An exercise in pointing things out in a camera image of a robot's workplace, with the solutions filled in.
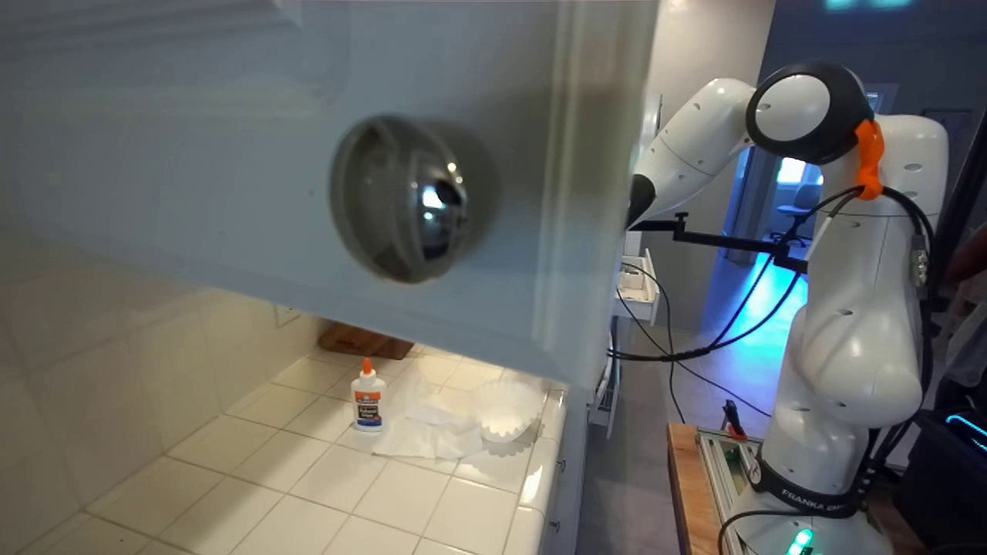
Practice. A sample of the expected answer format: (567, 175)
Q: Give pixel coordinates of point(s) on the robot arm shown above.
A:
(856, 339)

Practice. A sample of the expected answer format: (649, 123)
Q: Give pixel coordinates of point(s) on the round metal cabinet knob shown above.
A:
(401, 202)

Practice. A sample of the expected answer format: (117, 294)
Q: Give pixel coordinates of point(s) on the stack of white coffee filters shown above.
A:
(505, 412)

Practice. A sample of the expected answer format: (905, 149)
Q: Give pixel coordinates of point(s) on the white open drawer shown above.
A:
(640, 289)

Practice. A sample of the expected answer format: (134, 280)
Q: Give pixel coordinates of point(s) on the wooden cutting board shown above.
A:
(356, 339)

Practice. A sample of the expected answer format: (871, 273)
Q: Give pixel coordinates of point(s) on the white paper towel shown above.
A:
(432, 435)

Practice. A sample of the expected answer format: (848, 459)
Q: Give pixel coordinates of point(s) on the white glue bottle orange cap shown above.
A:
(368, 399)

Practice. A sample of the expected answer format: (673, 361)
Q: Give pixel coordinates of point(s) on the black stand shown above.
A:
(717, 238)

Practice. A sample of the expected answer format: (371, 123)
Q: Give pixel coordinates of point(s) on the black clamp orange tip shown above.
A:
(733, 420)

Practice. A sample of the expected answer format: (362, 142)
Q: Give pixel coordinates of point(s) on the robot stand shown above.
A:
(690, 493)

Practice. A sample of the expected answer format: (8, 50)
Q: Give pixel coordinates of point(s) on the office chair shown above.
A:
(798, 214)

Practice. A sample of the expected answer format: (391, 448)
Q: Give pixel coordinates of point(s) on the white cabinet door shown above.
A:
(193, 154)

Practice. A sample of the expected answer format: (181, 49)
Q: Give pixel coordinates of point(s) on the black computer case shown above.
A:
(944, 470)

